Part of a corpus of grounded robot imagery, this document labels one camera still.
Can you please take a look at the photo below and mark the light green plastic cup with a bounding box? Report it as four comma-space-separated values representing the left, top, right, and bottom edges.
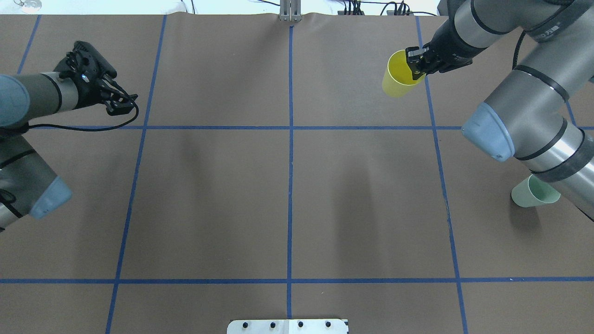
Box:
510, 174, 562, 208

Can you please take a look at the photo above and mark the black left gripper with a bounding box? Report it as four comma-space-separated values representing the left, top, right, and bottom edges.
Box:
72, 71, 138, 116

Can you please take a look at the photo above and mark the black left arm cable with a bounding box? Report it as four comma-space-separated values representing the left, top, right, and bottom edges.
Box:
19, 79, 140, 133

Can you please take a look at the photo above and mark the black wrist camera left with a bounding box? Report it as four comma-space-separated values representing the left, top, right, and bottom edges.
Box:
53, 40, 117, 83

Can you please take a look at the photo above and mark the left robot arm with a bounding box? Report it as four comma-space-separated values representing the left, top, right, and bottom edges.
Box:
1, 70, 139, 231

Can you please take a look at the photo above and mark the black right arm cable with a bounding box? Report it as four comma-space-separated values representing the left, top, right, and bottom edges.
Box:
511, 30, 527, 71

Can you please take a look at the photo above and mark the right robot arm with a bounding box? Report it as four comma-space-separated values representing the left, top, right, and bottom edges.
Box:
405, 0, 594, 218

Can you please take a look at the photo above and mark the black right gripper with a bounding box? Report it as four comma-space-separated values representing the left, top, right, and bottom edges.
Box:
405, 19, 474, 81

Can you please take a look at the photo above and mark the yellow plastic cup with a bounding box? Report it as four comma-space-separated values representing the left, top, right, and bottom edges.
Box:
381, 50, 426, 98

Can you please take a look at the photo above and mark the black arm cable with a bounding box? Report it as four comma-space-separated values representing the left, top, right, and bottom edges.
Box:
511, 30, 527, 71
19, 79, 140, 133

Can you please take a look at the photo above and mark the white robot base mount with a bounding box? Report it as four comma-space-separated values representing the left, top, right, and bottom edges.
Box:
226, 318, 349, 334

